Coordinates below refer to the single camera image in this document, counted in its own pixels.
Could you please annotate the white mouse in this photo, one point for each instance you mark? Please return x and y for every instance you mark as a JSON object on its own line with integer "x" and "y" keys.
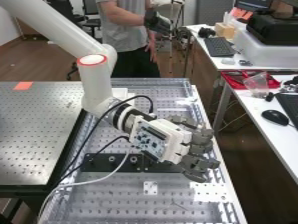
{"x": 227, "y": 61}

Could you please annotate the clear box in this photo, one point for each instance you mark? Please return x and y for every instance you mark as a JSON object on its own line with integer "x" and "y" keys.
{"x": 114, "y": 206}

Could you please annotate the orange tape patch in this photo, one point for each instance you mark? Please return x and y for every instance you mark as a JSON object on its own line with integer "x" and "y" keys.
{"x": 22, "y": 86}

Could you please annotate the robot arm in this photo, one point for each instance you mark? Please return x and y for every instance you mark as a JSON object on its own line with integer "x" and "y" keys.
{"x": 53, "y": 26}

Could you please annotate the black mouse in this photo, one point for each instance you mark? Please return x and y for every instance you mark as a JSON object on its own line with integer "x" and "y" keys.
{"x": 274, "y": 117}

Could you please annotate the black keyboard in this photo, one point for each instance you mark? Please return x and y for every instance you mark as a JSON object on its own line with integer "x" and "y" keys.
{"x": 290, "y": 106}
{"x": 219, "y": 46}

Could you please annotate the clear plastic cup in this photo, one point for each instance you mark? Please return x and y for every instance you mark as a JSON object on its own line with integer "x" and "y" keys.
{"x": 257, "y": 85}

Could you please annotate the black machine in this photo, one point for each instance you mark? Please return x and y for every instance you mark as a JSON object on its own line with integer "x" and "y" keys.
{"x": 274, "y": 30}

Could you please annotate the person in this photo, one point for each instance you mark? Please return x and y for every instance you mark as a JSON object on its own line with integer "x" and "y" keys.
{"x": 123, "y": 30}

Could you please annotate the black computer monitor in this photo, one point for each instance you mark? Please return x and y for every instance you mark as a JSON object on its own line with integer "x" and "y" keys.
{"x": 253, "y": 4}

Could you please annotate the small white square plate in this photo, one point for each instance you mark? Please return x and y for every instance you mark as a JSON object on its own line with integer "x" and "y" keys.
{"x": 150, "y": 188}

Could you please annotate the red tray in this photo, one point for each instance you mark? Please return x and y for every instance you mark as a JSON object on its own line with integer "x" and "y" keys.
{"x": 230, "y": 80}

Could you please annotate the black headphones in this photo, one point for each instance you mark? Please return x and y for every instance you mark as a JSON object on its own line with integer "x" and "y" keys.
{"x": 206, "y": 32}

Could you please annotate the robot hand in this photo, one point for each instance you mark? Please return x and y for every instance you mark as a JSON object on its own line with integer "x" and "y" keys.
{"x": 170, "y": 140}

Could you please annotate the white plastic bin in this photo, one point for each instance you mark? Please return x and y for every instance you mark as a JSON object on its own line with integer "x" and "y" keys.
{"x": 266, "y": 55}

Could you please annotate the white desk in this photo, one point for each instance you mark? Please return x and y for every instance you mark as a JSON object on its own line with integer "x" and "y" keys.
{"x": 261, "y": 133}
{"x": 221, "y": 65}

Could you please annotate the black plate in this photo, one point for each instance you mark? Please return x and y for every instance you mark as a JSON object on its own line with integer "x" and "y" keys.
{"x": 101, "y": 163}

